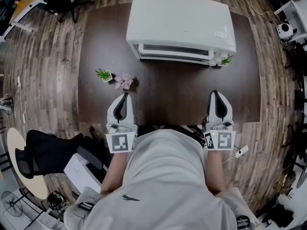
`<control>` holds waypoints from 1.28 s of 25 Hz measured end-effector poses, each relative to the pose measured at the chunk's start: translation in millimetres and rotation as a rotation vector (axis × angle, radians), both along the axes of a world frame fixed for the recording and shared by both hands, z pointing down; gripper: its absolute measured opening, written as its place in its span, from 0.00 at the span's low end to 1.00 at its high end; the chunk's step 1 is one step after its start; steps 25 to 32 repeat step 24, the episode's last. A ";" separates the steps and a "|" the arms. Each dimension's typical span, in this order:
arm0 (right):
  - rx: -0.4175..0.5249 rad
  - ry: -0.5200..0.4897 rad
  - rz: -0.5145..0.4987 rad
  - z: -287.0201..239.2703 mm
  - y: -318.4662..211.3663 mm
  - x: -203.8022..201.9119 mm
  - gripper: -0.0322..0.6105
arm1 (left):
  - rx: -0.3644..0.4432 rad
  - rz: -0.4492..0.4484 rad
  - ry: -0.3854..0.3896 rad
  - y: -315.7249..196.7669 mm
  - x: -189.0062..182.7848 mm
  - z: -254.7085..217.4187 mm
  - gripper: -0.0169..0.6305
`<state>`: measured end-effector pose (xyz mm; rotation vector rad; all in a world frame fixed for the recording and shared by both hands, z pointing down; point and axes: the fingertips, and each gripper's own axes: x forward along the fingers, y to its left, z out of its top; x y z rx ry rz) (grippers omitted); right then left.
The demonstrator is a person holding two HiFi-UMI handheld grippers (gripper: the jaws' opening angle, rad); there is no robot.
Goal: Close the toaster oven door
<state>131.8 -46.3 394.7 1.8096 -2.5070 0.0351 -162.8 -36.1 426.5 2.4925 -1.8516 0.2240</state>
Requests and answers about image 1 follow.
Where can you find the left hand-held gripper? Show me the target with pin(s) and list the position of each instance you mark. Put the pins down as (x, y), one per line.
(121, 141)

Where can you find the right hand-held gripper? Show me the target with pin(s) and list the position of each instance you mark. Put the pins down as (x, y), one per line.
(221, 139)

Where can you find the white oven door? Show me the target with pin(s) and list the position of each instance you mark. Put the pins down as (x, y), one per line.
(177, 52)

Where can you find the person's left forearm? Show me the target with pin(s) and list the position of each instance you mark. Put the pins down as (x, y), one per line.
(115, 174)

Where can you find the person's right forearm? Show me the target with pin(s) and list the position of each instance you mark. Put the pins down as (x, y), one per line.
(216, 171)

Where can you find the white toaster oven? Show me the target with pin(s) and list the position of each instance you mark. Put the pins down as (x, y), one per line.
(180, 20)

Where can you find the pink flower plant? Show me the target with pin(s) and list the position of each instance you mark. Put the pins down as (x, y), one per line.
(123, 80)

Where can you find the small green potted plant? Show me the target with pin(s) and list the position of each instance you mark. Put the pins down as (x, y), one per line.
(105, 75)
(226, 60)

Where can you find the white power strip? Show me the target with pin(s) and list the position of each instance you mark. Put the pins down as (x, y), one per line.
(241, 151)
(19, 80)

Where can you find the white box cabinet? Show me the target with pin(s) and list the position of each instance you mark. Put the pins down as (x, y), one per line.
(79, 171)

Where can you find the black office chair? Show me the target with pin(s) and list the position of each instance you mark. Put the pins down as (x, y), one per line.
(48, 150)
(64, 1)

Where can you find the person's light shirt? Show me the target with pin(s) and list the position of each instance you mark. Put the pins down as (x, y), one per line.
(165, 188)

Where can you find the white round appliance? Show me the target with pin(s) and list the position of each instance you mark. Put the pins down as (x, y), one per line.
(284, 31)

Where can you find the black helmet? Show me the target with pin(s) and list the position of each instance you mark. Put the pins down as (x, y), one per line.
(56, 200)

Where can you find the round wooden table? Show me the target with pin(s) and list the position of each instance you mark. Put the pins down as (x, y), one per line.
(14, 142)

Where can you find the black bag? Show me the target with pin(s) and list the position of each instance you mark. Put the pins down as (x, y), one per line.
(279, 214)

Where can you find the wooden desk with white legs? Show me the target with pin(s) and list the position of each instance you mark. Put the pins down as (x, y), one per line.
(26, 6)

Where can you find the standing fan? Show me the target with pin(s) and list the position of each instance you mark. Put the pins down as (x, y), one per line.
(12, 203)

